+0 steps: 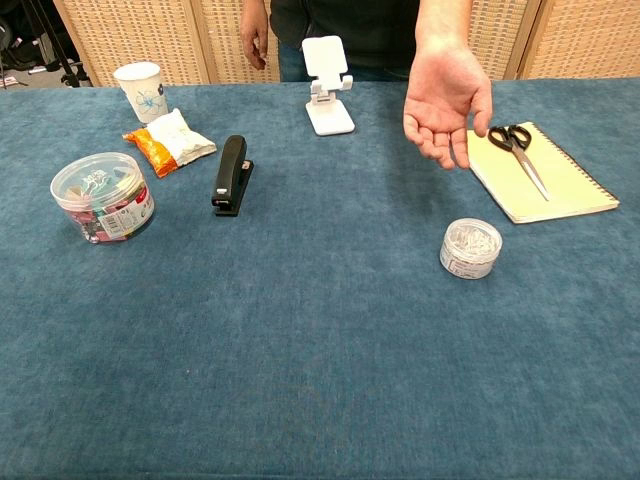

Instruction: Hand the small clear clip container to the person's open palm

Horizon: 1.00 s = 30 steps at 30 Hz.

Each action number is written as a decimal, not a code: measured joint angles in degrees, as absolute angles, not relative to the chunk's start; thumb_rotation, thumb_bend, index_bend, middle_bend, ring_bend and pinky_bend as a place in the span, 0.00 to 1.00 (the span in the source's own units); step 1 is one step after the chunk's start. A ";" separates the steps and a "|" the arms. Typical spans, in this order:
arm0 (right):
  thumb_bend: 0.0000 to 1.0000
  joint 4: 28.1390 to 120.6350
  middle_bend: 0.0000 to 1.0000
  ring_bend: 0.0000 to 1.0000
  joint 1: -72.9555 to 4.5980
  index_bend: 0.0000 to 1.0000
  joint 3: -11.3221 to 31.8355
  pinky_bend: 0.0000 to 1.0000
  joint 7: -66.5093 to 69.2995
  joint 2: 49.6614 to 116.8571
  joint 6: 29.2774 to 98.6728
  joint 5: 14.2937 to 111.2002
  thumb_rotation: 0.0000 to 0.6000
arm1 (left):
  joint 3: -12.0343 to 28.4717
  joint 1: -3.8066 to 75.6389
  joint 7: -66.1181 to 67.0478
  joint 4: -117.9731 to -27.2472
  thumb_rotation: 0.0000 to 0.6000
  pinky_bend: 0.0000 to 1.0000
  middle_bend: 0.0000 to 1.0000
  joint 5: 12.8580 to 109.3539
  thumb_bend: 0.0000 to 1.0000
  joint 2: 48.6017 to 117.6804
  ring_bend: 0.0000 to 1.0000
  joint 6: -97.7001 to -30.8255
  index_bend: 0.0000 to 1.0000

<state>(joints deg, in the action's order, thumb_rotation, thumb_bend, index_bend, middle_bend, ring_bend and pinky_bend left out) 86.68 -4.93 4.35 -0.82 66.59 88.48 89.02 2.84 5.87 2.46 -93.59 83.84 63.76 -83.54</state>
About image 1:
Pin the person's right hand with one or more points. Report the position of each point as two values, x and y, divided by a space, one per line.
254 40

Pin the person's left hand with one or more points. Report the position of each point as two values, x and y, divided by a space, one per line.
442 107

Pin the person's right forearm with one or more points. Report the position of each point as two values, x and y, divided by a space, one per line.
255 9

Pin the person's left forearm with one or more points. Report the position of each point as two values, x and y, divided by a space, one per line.
442 22

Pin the small clear paperclip box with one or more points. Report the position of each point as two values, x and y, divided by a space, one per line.
470 247

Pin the white folding phone stand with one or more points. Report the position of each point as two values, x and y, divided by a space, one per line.
327 85

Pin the person's dark torso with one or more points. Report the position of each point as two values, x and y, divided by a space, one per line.
345 35

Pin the white paper cup blue flower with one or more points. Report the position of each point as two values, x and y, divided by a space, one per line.
142 95

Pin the wicker folding screen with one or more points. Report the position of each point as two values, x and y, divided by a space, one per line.
550 37

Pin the yellow spiral notebook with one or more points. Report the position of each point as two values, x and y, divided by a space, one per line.
550 180

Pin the orange white snack packet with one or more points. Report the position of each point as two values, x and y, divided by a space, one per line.
170 140

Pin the black stapler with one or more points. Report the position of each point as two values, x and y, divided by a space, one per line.
231 175

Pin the black tripod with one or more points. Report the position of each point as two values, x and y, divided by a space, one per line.
52 45

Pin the clear tub of binder clips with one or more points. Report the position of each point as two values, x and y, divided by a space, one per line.
102 200

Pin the blue table cloth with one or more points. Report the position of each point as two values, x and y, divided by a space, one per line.
300 325

